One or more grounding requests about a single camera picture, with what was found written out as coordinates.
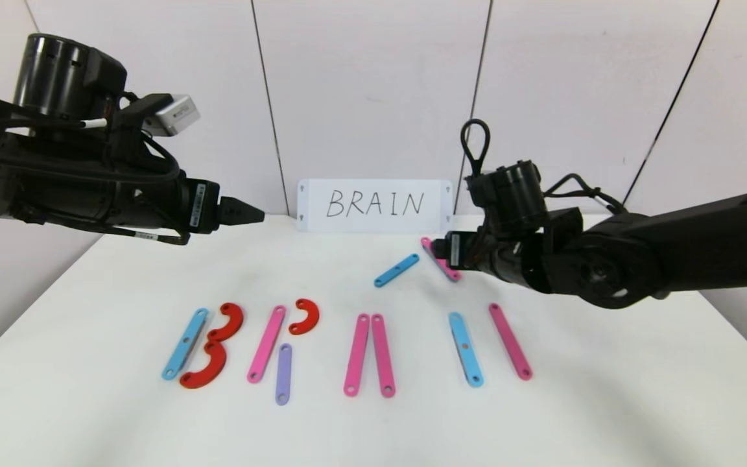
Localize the short blue bar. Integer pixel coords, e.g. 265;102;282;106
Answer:
373;254;420;288

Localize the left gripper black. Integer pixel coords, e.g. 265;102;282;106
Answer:
147;169;265;234

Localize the long blue bar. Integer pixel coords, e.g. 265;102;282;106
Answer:
161;308;209;381
449;313;484;388

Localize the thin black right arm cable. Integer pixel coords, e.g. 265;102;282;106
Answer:
542;173;627;215

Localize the white BRAIN sign card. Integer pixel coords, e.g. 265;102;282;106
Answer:
297;179;455;234

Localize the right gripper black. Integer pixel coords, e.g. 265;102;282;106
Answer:
433;231;480;270

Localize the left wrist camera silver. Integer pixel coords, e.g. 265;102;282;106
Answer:
142;95;200;137

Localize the short purple bar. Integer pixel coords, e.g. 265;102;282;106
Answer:
275;344;292;406

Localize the pink bar with grey underside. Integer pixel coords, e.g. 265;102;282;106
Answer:
420;237;462;283

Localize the long pink bar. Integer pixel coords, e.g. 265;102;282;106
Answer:
344;314;371;397
248;305;287;383
371;314;396;398
488;303;533;381

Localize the black looped camera cable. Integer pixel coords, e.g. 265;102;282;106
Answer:
460;119;492;177

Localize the small red curved piece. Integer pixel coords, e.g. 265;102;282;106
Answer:
288;298;320;336

